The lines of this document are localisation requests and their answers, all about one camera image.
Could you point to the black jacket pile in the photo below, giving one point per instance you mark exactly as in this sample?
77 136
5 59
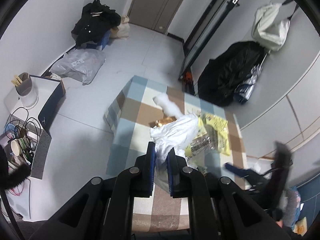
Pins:
96 19

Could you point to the white foam packing piece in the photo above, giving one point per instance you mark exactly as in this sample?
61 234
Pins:
169 108

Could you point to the grey brown door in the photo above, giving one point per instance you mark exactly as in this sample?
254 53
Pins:
156 15

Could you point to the orange black tool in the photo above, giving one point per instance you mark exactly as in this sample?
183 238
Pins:
188 83

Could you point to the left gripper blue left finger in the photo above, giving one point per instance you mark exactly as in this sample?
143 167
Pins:
149 169

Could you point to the grey chopstick cup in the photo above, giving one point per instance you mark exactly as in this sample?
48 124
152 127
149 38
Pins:
26 90

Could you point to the black hanging coat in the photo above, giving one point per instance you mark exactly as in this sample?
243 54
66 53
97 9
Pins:
222 75

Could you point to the white hanging bag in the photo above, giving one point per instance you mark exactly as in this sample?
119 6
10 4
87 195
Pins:
268 33

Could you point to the large yellow bread wrapper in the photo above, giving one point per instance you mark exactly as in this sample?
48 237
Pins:
212 135

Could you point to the white sliding wardrobe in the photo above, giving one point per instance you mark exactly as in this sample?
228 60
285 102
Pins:
293 119

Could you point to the white navy cardboard box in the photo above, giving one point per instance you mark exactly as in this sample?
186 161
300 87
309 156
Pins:
40 104

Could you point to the black framed glass door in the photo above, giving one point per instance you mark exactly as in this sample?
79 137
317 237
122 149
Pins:
203 31

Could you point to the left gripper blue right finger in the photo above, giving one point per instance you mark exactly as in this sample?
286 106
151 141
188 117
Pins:
173 174

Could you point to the grey plastic mailer bag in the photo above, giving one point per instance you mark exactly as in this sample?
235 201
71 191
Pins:
80 64

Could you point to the blue plastic stool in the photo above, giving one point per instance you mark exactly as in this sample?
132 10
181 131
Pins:
100 45

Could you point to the silver folded umbrella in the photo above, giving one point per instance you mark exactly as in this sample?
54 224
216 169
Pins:
244 91

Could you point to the brown gold snack wrapper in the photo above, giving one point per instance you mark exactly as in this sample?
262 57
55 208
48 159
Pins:
161 122

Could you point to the beige tote bag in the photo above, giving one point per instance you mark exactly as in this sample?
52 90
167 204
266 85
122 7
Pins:
122 30

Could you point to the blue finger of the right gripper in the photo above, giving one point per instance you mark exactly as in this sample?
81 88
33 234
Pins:
240 172

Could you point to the paper cup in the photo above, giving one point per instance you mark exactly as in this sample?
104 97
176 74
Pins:
18 146

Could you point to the white plastic bag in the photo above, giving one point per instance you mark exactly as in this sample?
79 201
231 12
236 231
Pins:
176 135

